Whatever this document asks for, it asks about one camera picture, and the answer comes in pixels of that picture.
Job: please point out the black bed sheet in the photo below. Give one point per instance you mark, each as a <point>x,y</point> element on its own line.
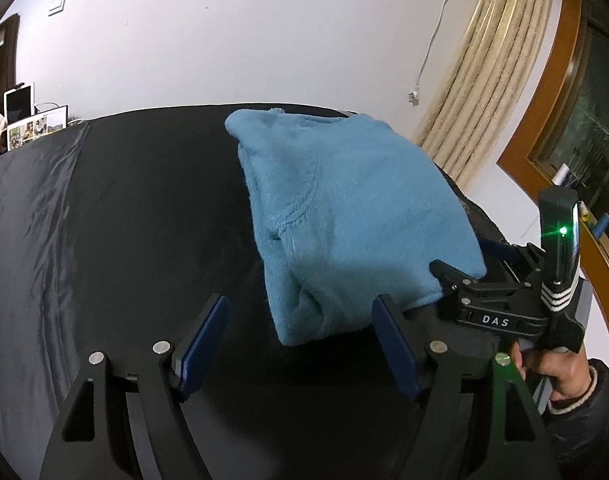
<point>134,210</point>

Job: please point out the small blue tube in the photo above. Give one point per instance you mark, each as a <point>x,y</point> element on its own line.
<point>601,224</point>

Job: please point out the beige curtain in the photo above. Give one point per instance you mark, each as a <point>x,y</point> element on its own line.
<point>484,85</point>

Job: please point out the person's right forearm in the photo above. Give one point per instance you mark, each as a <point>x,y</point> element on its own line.
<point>579,425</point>

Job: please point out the photo collage frame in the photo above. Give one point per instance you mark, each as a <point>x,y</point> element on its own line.
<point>34,127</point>

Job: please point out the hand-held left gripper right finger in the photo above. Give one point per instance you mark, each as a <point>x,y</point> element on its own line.
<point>394,350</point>

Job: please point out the white wall switch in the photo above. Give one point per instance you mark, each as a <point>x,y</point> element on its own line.
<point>57,3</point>

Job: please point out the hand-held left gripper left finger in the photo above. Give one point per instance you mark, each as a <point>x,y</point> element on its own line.
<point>204,345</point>

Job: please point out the small white bottle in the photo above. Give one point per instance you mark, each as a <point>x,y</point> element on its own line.
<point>562,176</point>

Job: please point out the wooden window frame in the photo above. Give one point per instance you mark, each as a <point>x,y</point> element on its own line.
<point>549,110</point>

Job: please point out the white wall plug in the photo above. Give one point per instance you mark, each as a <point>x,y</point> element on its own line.
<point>413,96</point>

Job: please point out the white tablet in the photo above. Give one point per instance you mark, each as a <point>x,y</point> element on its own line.
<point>19,102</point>

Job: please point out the person's right hand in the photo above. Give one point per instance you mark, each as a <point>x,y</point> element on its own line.
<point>564,370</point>

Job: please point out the blue knit sweater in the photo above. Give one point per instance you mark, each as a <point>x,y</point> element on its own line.
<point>344,210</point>

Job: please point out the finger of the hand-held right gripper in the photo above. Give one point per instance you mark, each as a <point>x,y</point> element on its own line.
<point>449,275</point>
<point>499,250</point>

